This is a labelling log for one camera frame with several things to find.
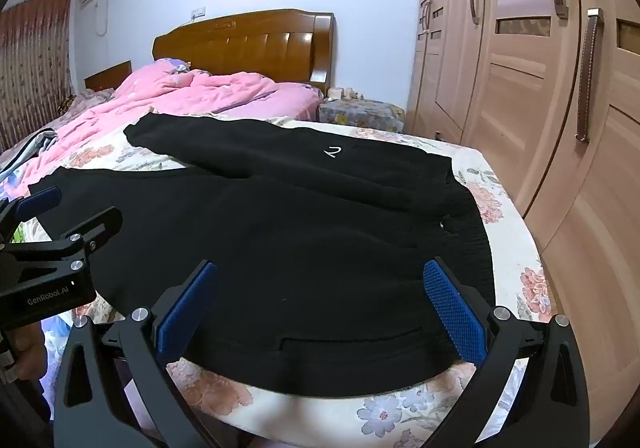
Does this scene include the grey white clothes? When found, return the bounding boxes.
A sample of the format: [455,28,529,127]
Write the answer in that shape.
[0,128,59,179]

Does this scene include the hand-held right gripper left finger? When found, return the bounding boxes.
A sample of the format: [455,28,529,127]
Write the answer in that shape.
[52,260,221,448]

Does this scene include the dark patterned pillow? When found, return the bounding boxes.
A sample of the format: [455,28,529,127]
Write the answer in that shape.
[56,95,82,118]

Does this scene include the small wooden cabinet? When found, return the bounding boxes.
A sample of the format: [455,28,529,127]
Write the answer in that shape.
[84,60,133,92]

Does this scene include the floral brown curtain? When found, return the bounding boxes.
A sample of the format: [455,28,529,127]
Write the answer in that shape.
[0,0,76,154]

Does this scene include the light wooden wardrobe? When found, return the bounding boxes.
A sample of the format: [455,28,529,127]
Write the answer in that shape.
[407,0,640,431]

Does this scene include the floral bedsheet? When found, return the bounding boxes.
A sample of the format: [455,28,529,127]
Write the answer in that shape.
[0,115,556,441]

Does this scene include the black pants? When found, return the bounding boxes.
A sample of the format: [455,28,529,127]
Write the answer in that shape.
[27,112,498,398]

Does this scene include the wooden bed headboard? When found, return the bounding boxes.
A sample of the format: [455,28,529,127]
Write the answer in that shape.
[152,9,335,98]

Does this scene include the purple sheet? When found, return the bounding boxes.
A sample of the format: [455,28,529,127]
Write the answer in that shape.
[40,315,76,424]

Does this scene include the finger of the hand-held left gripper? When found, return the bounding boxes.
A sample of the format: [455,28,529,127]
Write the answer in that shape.
[0,185,63,241]
[0,207,124,279]

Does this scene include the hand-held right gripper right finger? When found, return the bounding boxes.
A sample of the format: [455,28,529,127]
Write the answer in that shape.
[423,256,592,448]

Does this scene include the nightstand with floral cover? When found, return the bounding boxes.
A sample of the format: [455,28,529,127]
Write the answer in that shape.
[318,97,407,133]

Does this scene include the pink quilt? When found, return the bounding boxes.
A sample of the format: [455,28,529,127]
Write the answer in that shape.
[30,58,323,154]

